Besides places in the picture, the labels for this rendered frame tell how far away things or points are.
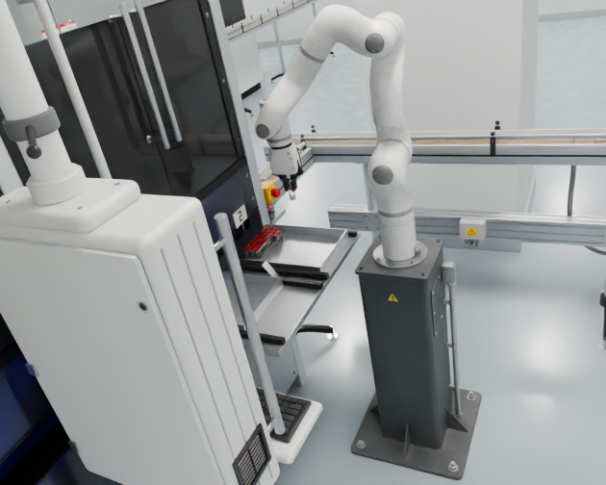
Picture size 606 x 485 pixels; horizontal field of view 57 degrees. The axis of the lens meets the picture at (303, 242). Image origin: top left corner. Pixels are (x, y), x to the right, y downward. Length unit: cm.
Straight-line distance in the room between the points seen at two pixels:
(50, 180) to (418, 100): 254
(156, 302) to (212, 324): 14
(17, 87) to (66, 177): 16
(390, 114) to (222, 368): 96
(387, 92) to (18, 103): 105
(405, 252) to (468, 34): 153
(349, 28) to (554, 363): 184
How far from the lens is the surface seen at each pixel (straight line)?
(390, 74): 174
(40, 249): 109
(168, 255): 95
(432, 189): 351
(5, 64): 104
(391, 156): 175
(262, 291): 192
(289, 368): 265
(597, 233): 285
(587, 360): 291
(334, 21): 172
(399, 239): 192
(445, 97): 328
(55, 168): 107
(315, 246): 210
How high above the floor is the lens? 193
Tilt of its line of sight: 29 degrees down
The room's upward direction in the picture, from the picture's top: 11 degrees counter-clockwise
